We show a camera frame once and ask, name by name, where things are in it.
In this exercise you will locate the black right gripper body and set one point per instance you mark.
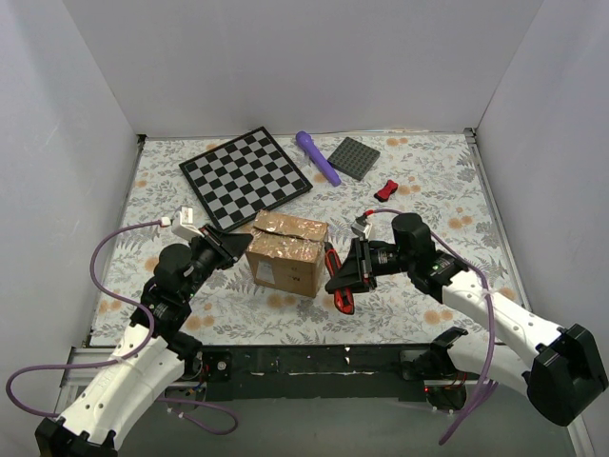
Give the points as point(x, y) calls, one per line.
point(364, 264)

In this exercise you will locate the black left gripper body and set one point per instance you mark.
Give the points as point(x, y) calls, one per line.
point(216, 244)

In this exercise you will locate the brown taped cardboard box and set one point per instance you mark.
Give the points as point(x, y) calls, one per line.
point(287, 252)

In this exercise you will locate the red black knife cap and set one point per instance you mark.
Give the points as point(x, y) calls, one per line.
point(386, 191)

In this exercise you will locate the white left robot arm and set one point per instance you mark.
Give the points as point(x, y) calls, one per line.
point(152, 354)

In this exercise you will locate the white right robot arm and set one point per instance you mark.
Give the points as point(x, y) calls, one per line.
point(559, 370)

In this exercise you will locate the black white checkerboard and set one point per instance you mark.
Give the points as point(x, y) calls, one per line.
point(244, 175)

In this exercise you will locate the dark grey studded plate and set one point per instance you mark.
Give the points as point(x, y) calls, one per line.
point(353, 158)

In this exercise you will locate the purple cylindrical handle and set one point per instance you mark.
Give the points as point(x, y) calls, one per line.
point(306, 143)

